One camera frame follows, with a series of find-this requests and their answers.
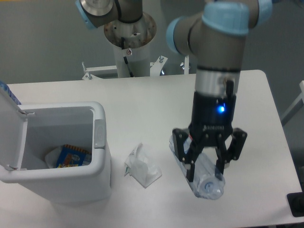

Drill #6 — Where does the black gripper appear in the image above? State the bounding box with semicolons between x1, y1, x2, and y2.
172;92;247;182

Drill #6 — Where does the clear plastic water bottle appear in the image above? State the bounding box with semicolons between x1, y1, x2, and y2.
168;134;226;200

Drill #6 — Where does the clear plastic wrapper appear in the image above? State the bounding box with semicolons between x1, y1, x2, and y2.
124;142;162;188

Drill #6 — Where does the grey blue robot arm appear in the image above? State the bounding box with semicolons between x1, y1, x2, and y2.
76;0;272;182

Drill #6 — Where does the white trash can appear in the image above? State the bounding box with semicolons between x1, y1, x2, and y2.
0;101;111;203

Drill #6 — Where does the black table clamp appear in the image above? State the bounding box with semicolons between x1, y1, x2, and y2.
287;192;304;218

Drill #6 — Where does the blue snack package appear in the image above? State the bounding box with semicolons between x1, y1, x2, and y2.
56;144;92;168

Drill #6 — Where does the white crumpled paper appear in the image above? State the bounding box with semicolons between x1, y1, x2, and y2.
45;146;63;169

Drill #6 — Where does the blue patterned object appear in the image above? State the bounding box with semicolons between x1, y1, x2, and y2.
0;81;22;105

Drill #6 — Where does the white right support bracket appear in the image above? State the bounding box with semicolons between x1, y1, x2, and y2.
180;55;190;75

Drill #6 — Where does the white support bracket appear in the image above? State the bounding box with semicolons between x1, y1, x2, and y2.
180;55;190;75
82;62;118;80
150;56;168;77

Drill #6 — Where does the white middle support bracket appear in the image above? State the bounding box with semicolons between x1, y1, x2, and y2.
150;56;168;77

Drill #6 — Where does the white frame at right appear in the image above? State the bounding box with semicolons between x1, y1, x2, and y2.
281;81;304;126

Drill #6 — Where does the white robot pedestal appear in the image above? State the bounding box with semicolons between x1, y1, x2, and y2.
104;12;157;78

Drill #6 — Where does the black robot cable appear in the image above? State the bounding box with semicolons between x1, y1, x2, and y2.
121;37;134;78

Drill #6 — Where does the white left support bracket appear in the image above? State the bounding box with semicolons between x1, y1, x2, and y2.
82;62;118;80

